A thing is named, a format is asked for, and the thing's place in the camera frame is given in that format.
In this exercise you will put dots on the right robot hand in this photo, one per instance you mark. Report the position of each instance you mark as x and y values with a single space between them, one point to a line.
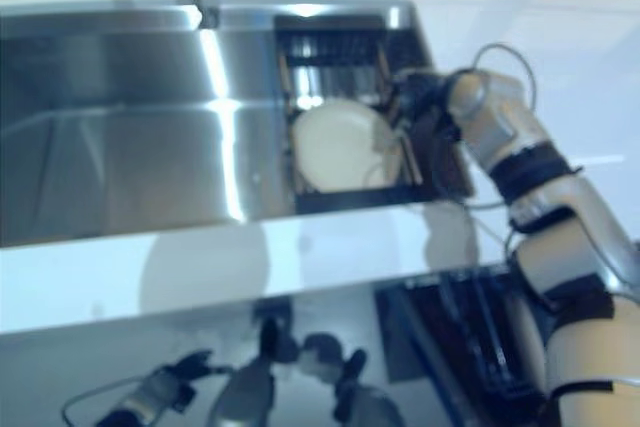
425 97

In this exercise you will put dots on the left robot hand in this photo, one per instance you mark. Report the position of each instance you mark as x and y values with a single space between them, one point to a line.
192 367

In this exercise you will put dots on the white round ceramic plate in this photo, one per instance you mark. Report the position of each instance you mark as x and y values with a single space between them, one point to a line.
335 147

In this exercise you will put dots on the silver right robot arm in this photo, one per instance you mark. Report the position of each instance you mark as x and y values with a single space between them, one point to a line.
500 117

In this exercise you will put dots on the white glossy cabinet front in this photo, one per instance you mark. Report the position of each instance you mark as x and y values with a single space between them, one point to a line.
100 347

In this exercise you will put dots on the black dish drying rack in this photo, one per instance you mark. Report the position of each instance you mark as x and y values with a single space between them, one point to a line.
330 57

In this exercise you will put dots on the stainless steel kitchen sink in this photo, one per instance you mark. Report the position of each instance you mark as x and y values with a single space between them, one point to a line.
125 147

